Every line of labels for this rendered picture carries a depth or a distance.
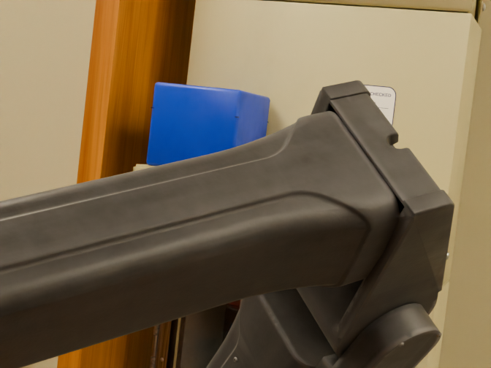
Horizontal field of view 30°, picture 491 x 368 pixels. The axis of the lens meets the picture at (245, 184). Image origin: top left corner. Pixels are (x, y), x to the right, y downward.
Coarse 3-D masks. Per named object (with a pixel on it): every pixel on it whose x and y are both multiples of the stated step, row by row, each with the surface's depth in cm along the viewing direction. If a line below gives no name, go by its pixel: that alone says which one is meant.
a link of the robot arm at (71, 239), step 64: (320, 128) 39; (384, 128) 39; (64, 192) 34; (128, 192) 34; (192, 192) 35; (256, 192) 35; (320, 192) 36; (384, 192) 37; (0, 256) 31; (64, 256) 32; (128, 256) 32; (192, 256) 34; (256, 256) 36; (320, 256) 37; (384, 256) 39; (0, 320) 31; (64, 320) 32; (128, 320) 35; (320, 320) 45
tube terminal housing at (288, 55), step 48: (240, 0) 106; (192, 48) 108; (240, 48) 106; (288, 48) 104; (336, 48) 102; (384, 48) 100; (432, 48) 98; (288, 96) 104; (432, 96) 98; (432, 144) 99
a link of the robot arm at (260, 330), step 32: (256, 320) 48; (288, 320) 48; (384, 320) 43; (416, 320) 43; (224, 352) 51; (256, 352) 49; (288, 352) 47; (320, 352) 47; (352, 352) 44; (384, 352) 42; (416, 352) 44
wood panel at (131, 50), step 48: (96, 0) 102; (144, 0) 107; (192, 0) 119; (96, 48) 102; (144, 48) 108; (96, 96) 102; (144, 96) 110; (96, 144) 102; (144, 144) 111; (144, 336) 118
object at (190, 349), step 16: (224, 304) 102; (176, 320) 107; (192, 320) 105; (208, 320) 103; (224, 320) 102; (176, 336) 107; (192, 336) 105; (208, 336) 103; (224, 336) 102; (176, 352) 106; (192, 352) 105; (208, 352) 103
